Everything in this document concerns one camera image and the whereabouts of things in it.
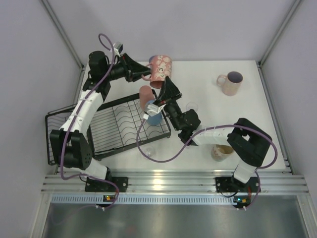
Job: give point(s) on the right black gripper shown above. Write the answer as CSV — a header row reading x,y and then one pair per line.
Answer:
x,y
169,92

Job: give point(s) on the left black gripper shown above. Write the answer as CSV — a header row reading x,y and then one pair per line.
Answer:
x,y
137,70

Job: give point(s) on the salmon pink plastic tumbler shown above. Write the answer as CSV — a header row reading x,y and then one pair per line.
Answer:
x,y
145,95

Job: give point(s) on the pink ghost pattern mug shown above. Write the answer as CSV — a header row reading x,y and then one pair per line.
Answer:
x,y
161,67

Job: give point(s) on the blue plastic tumbler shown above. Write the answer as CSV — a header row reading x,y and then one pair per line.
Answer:
x,y
153,120

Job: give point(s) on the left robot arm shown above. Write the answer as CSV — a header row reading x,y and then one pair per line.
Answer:
x,y
69,145

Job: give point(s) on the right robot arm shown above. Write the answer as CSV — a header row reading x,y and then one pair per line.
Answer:
x,y
248,141

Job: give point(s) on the clear glass upper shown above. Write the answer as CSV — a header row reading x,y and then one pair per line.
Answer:
x,y
192,106

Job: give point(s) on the clear glass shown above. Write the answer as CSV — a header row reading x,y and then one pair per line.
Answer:
x,y
150,151
192,106

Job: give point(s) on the clear glass lower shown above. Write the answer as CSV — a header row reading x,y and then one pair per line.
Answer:
x,y
150,151

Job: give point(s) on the pale pink iridescent mug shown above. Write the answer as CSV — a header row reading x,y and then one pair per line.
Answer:
x,y
230,83

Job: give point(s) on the cream seashell mug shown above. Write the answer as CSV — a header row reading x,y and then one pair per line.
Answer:
x,y
221,152

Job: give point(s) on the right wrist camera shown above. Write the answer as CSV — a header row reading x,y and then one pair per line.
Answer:
x,y
152,110

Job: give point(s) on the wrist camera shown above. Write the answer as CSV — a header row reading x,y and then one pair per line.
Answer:
x,y
117,47
152,110

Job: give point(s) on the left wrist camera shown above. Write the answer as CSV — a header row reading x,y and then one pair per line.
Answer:
x,y
117,47

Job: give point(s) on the black wire dish rack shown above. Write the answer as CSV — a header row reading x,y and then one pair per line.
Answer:
x,y
116,125

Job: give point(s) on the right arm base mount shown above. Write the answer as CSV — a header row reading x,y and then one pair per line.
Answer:
x,y
229,186

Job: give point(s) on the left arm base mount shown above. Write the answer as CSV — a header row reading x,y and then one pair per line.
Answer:
x,y
93,185

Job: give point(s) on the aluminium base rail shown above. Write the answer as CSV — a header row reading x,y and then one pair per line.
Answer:
x,y
181,182

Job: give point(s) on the perforated cable tray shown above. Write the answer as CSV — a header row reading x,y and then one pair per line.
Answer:
x,y
143,199

